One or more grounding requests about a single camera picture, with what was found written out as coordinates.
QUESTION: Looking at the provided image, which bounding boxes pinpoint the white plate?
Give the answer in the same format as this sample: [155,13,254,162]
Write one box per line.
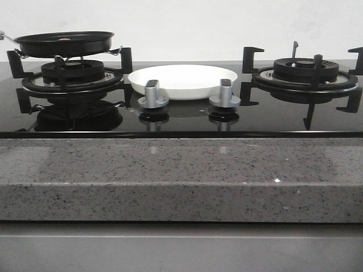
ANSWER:
[128,65,238,100]

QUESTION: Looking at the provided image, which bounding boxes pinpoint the black frying pan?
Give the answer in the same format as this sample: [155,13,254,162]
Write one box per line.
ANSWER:
[1,31,114,58]

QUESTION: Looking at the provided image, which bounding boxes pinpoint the left silver stove knob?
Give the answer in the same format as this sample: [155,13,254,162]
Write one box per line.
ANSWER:
[138,79,169,109]

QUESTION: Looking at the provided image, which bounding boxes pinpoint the silver stove knob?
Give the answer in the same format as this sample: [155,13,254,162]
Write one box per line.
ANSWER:
[138,79,169,109]
[209,79,241,108]

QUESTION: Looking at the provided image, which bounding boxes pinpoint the right silver stove knob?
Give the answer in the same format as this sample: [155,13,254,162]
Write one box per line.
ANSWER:
[209,79,241,108]

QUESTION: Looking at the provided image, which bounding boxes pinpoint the black glass cooktop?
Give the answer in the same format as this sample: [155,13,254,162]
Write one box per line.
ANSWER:
[1,61,362,138]

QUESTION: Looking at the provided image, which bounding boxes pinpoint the left black burner grate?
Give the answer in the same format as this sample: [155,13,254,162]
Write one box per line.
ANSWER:
[7,47,133,113]

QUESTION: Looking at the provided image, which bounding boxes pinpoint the black burner grate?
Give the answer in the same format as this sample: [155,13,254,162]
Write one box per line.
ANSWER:
[7,47,133,113]
[240,42,362,130]

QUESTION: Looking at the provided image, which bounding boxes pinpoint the right gas burner head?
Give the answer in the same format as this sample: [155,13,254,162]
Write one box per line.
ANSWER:
[273,58,339,83]

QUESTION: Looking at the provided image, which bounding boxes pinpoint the right black burner grate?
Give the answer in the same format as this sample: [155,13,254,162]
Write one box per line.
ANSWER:
[240,42,362,130]

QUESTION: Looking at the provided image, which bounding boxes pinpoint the wire pan support ring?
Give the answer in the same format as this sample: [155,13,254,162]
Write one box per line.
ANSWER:
[14,45,123,65]

